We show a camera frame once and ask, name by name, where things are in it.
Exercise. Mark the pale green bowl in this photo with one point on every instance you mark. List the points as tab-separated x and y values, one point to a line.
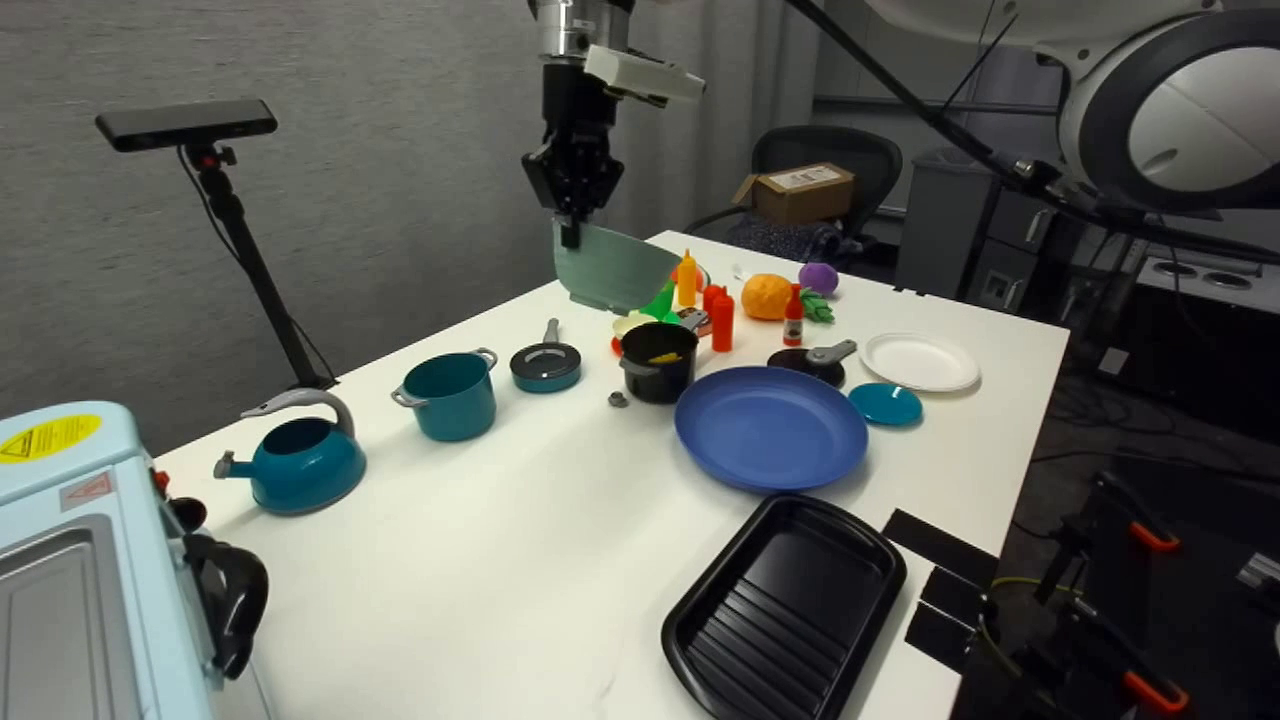
614	265

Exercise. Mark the cardboard box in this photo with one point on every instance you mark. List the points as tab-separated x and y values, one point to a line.
801	195

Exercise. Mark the light blue toy oven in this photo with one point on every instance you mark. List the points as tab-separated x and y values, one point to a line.
74	587

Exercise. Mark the small grey knob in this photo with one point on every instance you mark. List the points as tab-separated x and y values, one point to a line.
616	398

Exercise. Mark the white plate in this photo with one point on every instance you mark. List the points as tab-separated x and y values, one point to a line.
923	366

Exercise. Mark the purple toy food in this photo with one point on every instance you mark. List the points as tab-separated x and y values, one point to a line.
816	278

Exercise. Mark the green leafy toy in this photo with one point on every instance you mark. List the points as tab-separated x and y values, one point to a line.
816	310

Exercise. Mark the green plastic cup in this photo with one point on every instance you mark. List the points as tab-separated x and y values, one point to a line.
661	307

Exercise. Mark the black bar camera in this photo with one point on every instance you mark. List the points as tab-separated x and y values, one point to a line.
185	125

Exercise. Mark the black camera tripod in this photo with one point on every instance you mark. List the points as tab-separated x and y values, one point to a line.
254	265

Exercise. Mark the black computer cabinet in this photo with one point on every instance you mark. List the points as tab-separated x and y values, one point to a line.
1025	253

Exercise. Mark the black toy pot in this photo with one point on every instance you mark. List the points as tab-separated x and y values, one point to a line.
657	384

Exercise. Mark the yellow piece in pot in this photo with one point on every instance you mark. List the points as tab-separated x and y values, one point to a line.
667	358

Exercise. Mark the black office chair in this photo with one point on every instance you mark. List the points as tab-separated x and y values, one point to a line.
866	163

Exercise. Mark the red ketchup bottle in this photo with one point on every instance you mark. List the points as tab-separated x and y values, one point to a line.
721	321

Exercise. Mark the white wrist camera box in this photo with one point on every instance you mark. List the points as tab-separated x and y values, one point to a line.
641	75

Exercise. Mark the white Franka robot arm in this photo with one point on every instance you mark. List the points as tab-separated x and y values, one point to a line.
1184	113

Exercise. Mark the grey bin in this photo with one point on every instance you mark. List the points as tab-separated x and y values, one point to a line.
940	223

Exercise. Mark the black ridged tray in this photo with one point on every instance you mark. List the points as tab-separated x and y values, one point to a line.
784	608

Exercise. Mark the small red sauce bottle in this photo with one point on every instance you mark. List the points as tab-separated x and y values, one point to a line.
794	321

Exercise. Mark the black tape strip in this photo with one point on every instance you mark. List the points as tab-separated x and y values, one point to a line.
939	546
954	592
939	637

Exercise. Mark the small teal saucer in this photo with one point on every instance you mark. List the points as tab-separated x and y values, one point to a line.
887	406

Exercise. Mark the large blue plate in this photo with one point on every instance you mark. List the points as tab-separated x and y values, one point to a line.
769	428

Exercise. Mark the small teal frying pan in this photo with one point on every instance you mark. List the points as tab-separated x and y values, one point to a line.
546	369

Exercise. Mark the yellow mustard bottle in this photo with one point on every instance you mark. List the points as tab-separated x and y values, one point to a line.
685	282

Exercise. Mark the grey curtain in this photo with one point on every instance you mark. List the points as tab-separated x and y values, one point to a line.
745	82

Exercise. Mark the teal toy kettle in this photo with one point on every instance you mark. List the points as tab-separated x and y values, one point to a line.
306	470

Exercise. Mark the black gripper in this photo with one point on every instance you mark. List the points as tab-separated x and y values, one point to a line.
575	145

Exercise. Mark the teal toy pot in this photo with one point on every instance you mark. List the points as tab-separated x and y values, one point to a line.
450	401

